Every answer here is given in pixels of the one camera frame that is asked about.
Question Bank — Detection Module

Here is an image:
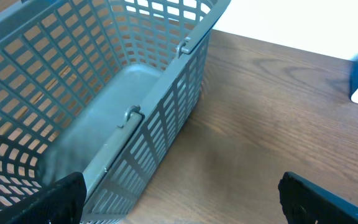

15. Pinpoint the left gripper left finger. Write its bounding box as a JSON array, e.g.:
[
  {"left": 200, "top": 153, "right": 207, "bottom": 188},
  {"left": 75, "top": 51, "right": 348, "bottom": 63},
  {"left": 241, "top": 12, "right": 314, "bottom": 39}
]
[{"left": 0, "top": 172, "right": 86, "bottom": 224}]

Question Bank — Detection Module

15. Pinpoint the grey plastic mesh basket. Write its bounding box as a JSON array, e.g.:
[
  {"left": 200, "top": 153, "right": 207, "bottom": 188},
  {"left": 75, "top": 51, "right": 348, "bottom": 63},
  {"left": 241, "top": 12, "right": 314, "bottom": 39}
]
[{"left": 0, "top": 0, "right": 229, "bottom": 223}]

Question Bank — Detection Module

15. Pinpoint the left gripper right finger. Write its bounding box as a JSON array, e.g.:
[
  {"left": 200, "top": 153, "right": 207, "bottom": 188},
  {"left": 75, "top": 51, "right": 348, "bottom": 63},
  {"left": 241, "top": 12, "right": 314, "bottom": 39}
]
[{"left": 278, "top": 172, "right": 358, "bottom": 224}]

